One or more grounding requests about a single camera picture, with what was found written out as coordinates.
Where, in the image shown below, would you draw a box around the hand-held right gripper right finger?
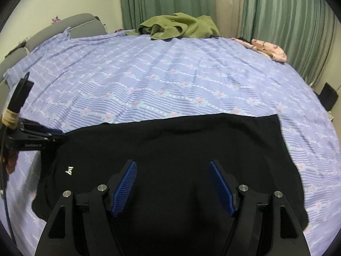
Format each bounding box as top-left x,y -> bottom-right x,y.
210,159 -> 312,256

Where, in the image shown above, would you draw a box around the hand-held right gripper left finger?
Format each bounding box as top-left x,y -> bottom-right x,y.
35,159 -> 137,256

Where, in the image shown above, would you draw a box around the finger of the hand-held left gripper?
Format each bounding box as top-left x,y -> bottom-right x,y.
19,121 -> 69,146

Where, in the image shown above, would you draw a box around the black pants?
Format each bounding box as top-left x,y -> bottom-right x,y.
32,113 -> 309,256

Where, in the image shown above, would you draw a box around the person's left hand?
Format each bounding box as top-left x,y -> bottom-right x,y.
0,149 -> 19,175

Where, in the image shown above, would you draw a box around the purple floral striped pillow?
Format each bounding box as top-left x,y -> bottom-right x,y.
4,27 -> 80,86

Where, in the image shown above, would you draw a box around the bed with purple striped sheet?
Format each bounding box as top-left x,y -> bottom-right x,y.
0,28 -> 339,256

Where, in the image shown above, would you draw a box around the grey padded headboard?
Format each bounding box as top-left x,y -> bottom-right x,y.
0,13 -> 108,91

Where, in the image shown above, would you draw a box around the pink floral garment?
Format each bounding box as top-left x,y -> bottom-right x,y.
231,37 -> 288,64

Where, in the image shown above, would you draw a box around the olive green cloth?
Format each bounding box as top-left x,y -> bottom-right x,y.
125,12 -> 221,41

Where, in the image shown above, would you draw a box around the green curtain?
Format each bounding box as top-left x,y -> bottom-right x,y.
118,0 -> 216,32
240,0 -> 341,86

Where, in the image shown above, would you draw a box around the beige curtain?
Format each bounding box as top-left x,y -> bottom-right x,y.
213,0 -> 249,39

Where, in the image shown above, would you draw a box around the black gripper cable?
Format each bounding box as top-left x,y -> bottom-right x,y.
0,128 -> 15,246

